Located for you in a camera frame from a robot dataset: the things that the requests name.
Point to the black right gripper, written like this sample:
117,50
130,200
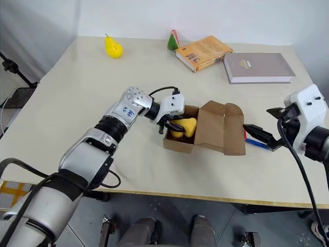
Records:
291,128

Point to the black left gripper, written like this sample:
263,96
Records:
165,120

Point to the yellow pear-shaped soft item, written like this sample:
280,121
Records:
189,125

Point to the blue pen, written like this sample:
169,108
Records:
254,142

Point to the brown cardboard box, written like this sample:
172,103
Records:
213,128

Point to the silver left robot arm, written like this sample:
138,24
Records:
77,159

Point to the grey hardcover book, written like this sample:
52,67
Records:
257,68

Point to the orange hardcover book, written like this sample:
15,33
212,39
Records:
204,52

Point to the toy watermelon slice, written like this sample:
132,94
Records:
173,41

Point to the glossy yellow toy pear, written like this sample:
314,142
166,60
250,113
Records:
113,47

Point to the metal stand foot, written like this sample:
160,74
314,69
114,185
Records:
107,229
249,239

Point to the white sneaker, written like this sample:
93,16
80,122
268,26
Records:
319,230

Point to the black tripod stand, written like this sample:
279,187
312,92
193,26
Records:
18,70

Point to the yellow striped grey panel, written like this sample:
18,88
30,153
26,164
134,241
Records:
13,191

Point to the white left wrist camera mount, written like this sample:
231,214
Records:
172,105

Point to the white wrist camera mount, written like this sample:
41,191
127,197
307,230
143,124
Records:
172,105
308,108

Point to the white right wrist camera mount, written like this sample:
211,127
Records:
308,108

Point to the black table frame bar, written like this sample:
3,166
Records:
99,197
272,209

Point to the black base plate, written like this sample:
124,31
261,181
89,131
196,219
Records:
19,96

